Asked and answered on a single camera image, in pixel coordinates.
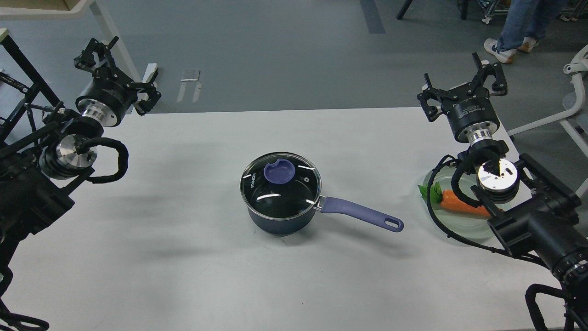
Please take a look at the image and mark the person in blue jeans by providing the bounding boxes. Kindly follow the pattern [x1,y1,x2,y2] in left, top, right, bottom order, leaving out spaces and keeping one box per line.
[484,0,567,63]

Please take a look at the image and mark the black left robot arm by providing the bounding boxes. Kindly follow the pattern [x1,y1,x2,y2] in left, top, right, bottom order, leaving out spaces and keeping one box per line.
[0,33,161,294]

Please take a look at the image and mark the blue pot with purple handle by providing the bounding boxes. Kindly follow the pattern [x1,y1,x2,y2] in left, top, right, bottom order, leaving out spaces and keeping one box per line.
[241,181,405,236]

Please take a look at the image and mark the glass pot lid purple knob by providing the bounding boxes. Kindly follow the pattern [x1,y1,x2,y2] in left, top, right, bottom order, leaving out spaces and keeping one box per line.
[239,152,321,220]

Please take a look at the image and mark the black metal rack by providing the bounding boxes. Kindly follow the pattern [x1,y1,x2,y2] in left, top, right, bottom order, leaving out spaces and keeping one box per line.
[0,28,61,145]

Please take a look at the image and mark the black stand legs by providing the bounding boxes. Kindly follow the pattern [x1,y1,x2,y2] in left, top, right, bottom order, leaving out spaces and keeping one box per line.
[396,0,476,20]

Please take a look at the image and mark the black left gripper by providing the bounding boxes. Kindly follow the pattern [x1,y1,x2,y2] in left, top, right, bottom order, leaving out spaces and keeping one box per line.
[74,36,162,127]

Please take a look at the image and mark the translucent green plate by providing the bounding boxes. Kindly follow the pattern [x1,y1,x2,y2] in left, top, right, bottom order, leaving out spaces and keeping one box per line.
[433,167,493,242]

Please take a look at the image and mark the white chair base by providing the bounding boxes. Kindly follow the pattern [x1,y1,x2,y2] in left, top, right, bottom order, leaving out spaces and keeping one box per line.
[507,46,588,156]

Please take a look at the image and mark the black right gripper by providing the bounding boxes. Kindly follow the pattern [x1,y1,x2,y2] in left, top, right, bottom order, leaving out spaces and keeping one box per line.
[417,52,508,143]

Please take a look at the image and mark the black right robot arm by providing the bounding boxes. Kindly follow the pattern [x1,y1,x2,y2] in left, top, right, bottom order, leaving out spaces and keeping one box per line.
[417,53,588,331]

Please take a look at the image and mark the white table frame leg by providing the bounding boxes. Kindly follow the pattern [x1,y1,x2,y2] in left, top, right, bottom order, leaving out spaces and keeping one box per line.
[0,0,158,115]

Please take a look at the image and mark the orange toy carrot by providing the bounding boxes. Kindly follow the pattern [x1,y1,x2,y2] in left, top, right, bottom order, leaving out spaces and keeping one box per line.
[417,182,491,219]

